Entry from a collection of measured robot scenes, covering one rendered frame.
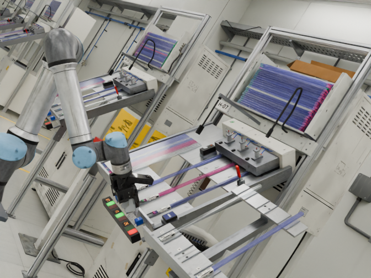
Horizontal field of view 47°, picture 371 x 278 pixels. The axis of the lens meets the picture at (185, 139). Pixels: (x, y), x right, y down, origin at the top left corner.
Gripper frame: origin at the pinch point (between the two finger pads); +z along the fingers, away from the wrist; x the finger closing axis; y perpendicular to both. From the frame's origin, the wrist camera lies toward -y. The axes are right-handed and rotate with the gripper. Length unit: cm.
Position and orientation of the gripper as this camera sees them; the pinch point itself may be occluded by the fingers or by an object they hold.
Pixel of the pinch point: (136, 210)
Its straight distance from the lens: 178.3
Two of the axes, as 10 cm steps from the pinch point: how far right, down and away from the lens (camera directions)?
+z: 1.3, 8.9, 4.4
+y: -8.6, 3.2, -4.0
